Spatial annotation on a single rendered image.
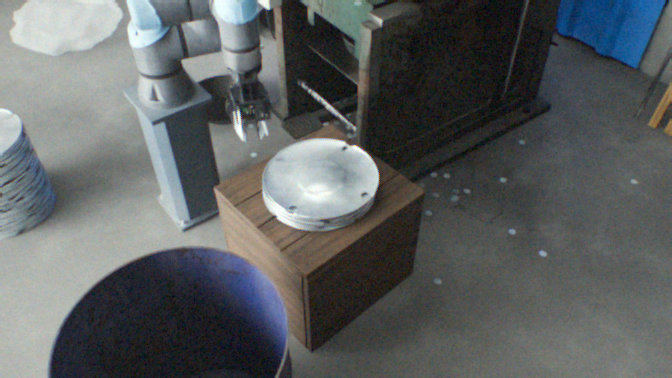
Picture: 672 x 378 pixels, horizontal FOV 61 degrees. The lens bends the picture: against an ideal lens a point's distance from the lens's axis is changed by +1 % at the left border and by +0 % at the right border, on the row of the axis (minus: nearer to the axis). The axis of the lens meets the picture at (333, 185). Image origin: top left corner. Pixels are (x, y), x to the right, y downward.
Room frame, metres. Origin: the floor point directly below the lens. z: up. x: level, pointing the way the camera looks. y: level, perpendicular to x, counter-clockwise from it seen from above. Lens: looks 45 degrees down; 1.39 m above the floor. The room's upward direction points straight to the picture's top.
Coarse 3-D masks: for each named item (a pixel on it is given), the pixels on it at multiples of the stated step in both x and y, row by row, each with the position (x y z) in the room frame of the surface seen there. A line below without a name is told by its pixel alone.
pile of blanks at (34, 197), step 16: (16, 144) 1.29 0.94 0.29; (0, 160) 1.23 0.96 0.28; (16, 160) 1.27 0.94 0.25; (32, 160) 1.33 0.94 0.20; (0, 176) 1.22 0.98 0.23; (16, 176) 1.25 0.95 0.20; (32, 176) 1.29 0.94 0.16; (48, 176) 1.39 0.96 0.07; (0, 192) 1.20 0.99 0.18; (16, 192) 1.23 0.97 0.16; (32, 192) 1.26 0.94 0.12; (48, 192) 1.33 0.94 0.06; (0, 208) 1.19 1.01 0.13; (16, 208) 1.21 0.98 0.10; (32, 208) 1.25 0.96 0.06; (48, 208) 1.29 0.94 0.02; (0, 224) 1.18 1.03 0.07; (16, 224) 1.20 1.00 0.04; (32, 224) 1.22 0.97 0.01
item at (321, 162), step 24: (312, 144) 1.17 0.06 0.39; (336, 144) 1.17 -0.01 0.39; (288, 168) 1.08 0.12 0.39; (312, 168) 1.07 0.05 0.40; (336, 168) 1.07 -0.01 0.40; (360, 168) 1.08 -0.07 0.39; (288, 192) 0.99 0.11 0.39; (312, 192) 0.99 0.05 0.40; (336, 192) 0.99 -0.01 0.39; (360, 192) 0.99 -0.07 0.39; (312, 216) 0.91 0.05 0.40; (336, 216) 0.90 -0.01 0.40
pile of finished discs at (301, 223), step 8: (280, 160) 1.12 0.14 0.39; (264, 192) 0.99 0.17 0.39; (264, 200) 1.00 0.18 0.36; (272, 208) 0.96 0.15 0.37; (280, 208) 0.94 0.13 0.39; (296, 208) 0.94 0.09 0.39; (360, 208) 0.95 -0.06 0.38; (368, 208) 0.97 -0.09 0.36; (280, 216) 0.94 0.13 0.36; (288, 216) 0.92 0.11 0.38; (296, 216) 0.91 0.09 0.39; (344, 216) 0.91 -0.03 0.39; (352, 216) 0.93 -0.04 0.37; (360, 216) 0.95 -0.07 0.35; (288, 224) 0.92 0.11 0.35; (296, 224) 0.91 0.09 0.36; (304, 224) 0.90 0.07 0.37; (312, 224) 0.90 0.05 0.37; (320, 224) 0.90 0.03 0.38; (328, 224) 0.90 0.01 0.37; (336, 224) 0.91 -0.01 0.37; (344, 224) 0.92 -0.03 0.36
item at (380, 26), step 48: (432, 0) 1.54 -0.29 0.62; (480, 0) 1.62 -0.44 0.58; (384, 48) 1.41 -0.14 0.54; (432, 48) 1.51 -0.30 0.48; (480, 48) 1.67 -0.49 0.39; (528, 48) 1.81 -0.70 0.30; (384, 96) 1.42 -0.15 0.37; (432, 96) 1.55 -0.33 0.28; (480, 96) 1.70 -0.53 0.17; (528, 96) 1.84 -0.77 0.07; (384, 144) 1.43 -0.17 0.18; (432, 144) 1.55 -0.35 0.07; (480, 144) 1.61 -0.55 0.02
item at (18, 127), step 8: (0, 112) 1.44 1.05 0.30; (8, 112) 1.44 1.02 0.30; (0, 120) 1.40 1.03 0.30; (8, 120) 1.40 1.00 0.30; (16, 120) 1.40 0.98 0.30; (0, 128) 1.36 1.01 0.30; (8, 128) 1.36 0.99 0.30; (16, 128) 1.36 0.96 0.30; (0, 136) 1.32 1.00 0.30; (8, 136) 1.32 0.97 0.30; (16, 136) 1.32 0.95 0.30; (0, 144) 1.29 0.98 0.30; (8, 144) 1.29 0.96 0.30; (0, 152) 1.25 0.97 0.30
